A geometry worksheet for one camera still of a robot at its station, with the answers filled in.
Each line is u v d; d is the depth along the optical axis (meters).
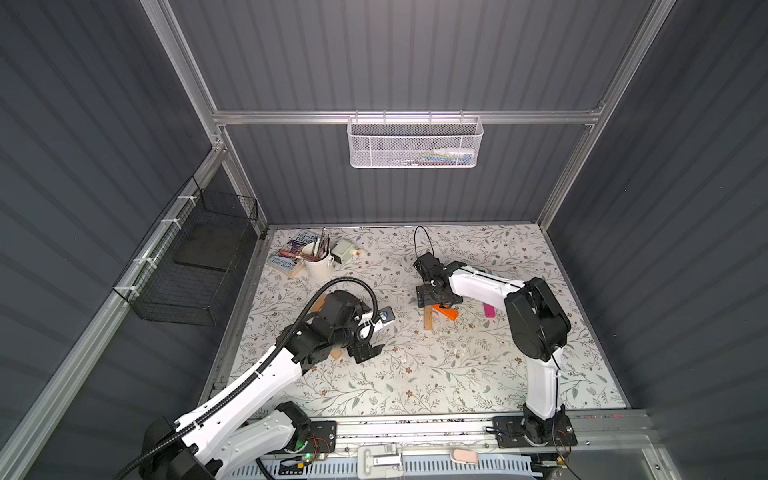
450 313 0.96
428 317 0.94
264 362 0.48
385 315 0.64
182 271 0.73
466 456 0.69
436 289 0.72
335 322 0.57
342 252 1.05
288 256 1.07
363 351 0.67
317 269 1.00
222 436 0.42
